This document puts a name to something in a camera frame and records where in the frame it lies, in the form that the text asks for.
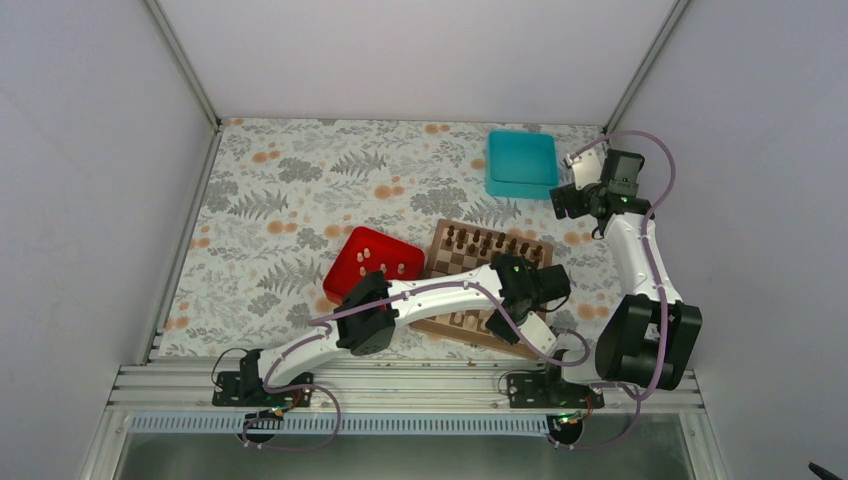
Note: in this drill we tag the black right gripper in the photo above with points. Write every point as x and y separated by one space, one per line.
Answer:
573 207

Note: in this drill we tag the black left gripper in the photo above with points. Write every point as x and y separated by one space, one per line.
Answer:
494 326

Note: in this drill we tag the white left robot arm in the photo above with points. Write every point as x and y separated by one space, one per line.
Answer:
364 324

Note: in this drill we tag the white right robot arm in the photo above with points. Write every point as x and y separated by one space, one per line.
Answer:
648 340

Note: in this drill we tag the wooden chessboard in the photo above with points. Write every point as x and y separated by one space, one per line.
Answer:
458 248

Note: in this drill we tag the teal square plastic bin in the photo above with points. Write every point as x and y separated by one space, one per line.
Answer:
521 165

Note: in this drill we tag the red square plastic tray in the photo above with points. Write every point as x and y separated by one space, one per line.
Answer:
367 251

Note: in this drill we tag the floral patterned table mat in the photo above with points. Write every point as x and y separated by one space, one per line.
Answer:
284 196

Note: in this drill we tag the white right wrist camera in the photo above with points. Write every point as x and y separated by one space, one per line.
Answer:
585 167

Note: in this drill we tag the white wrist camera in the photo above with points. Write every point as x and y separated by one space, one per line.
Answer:
585 167
537 336

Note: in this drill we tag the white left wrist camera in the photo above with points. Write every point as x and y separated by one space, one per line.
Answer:
537 336

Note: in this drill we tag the right aluminium frame post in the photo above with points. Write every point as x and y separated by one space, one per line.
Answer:
656 48

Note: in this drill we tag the aluminium front rail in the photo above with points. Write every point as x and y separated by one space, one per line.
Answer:
379 397

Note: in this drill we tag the aluminium corner frame post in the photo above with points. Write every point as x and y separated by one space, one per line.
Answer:
177 52

